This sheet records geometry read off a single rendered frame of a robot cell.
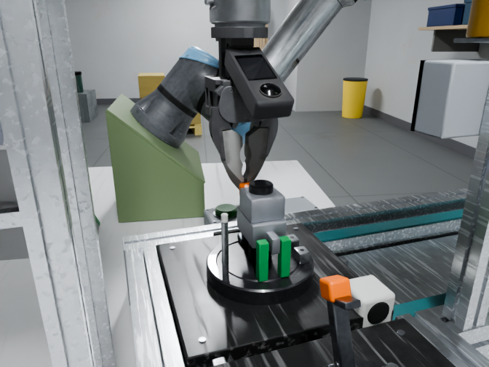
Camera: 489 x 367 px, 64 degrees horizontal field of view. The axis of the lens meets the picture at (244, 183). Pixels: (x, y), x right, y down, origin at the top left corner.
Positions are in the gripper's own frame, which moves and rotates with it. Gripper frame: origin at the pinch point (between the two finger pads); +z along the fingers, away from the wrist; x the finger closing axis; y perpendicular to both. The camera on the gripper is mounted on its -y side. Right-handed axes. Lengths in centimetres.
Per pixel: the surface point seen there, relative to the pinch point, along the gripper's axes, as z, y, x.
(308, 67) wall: 31, 617, -326
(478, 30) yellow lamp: -19.5, -18.1, -16.6
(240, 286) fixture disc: 8.3, -11.3, 4.2
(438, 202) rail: 11.4, 7.3, -42.4
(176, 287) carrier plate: 10.3, -6.2, 10.9
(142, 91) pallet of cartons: 54, 553, -28
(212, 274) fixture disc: 8.4, -7.6, 6.7
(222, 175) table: 22, 65, -14
